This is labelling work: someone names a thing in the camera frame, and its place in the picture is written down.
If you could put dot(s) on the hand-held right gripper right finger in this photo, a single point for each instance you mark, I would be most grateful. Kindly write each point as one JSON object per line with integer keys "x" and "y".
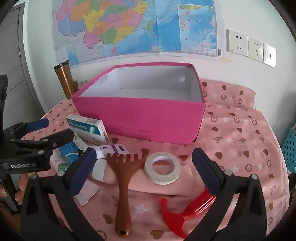
{"x": 209, "y": 172}

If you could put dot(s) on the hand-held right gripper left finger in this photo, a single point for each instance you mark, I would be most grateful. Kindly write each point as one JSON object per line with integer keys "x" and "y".
{"x": 82, "y": 172}

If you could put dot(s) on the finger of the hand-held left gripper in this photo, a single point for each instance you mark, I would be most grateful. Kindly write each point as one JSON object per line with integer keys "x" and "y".
{"x": 57, "y": 139}
{"x": 38, "y": 124}

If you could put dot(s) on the white and blue medicine box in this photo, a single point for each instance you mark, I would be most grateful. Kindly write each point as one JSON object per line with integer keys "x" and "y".
{"x": 85, "y": 126}

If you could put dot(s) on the brown wooden rake comb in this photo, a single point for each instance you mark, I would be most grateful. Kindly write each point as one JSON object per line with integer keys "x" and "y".
{"x": 122, "y": 197}

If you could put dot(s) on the white tape roll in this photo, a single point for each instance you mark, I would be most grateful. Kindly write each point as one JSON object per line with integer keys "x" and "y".
{"x": 150, "y": 171}

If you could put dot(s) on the red plastic tool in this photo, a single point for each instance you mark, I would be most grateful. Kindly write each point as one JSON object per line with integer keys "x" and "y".
{"x": 171, "y": 217}

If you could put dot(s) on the pink cardboard box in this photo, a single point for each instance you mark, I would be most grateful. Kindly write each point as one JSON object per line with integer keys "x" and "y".
{"x": 138, "y": 115}

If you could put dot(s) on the person's left hand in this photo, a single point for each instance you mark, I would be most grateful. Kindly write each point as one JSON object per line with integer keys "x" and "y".
{"x": 22, "y": 185}

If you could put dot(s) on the pink card packet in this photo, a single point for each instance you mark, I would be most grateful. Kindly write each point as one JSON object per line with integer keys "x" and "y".
{"x": 87, "y": 191}

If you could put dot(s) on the white tube with purple label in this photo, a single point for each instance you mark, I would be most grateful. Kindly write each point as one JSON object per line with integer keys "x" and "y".
{"x": 108, "y": 149}

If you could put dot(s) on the pink printed cloth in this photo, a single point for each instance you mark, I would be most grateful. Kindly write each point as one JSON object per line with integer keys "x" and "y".
{"x": 242, "y": 143}

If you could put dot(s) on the copper travel tumbler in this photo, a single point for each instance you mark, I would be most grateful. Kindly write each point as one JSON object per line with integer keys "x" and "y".
{"x": 63, "y": 78}

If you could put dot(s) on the grey door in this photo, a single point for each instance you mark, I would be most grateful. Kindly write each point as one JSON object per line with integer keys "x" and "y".
{"x": 16, "y": 58}

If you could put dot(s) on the blue plastic basket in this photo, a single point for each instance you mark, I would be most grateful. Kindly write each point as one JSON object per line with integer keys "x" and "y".
{"x": 289, "y": 148}

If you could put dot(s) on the yellowish wall tape piece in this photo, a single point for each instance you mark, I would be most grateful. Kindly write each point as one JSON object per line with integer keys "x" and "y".
{"x": 225, "y": 59}

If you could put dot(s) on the colourful wall map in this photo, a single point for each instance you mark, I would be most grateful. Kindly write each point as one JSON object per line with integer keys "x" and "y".
{"x": 115, "y": 27}

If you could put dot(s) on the white wall data socket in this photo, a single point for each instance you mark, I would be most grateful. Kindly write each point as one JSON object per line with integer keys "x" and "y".
{"x": 269, "y": 55}

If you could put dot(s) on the white wall power outlet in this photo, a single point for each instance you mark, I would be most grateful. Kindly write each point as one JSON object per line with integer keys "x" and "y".
{"x": 237, "y": 42}
{"x": 255, "y": 49}

